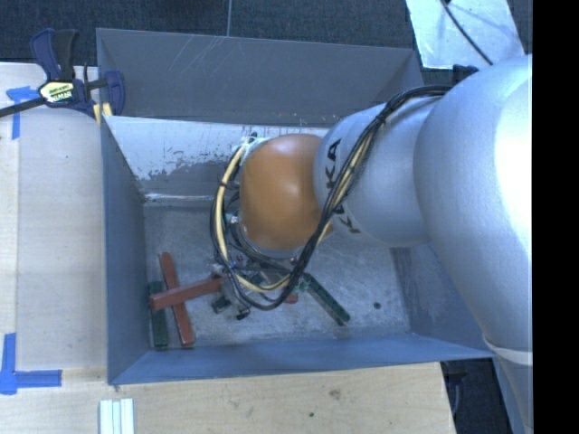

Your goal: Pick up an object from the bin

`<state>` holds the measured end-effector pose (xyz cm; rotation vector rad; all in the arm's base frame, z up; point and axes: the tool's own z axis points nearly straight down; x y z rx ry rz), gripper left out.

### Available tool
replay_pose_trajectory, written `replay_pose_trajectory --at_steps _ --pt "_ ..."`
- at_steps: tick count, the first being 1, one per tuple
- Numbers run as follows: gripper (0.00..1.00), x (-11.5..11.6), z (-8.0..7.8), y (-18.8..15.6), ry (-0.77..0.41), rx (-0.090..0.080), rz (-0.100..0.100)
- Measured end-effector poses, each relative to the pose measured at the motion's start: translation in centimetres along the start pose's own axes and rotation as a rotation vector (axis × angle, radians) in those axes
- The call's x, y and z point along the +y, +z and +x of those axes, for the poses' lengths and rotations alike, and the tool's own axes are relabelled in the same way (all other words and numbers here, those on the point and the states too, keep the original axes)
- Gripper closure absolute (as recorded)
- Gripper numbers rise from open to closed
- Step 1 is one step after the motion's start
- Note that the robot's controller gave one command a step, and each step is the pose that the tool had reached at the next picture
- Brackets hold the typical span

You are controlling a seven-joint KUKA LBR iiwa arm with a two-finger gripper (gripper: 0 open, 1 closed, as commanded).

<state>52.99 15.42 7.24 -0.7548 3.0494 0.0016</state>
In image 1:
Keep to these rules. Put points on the red-brown flat block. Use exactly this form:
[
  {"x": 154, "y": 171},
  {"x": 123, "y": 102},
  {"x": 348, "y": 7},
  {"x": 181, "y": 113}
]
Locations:
[
  {"x": 291, "y": 298},
  {"x": 180, "y": 314},
  {"x": 190, "y": 293}
]

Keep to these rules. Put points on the dark green flat block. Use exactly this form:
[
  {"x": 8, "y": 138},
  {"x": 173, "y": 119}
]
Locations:
[
  {"x": 159, "y": 328},
  {"x": 329, "y": 303},
  {"x": 221, "y": 305}
]

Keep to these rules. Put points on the grey metal bin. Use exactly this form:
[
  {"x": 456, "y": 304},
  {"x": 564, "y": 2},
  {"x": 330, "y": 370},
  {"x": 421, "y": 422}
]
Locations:
[{"x": 271, "y": 79}]

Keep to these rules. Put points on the pale wood flat board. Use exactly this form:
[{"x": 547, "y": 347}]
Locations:
[{"x": 59, "y": 242}]

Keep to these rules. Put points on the black cylinder on white bracket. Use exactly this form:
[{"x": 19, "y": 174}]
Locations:
[{"x": 243, "y": 314}]

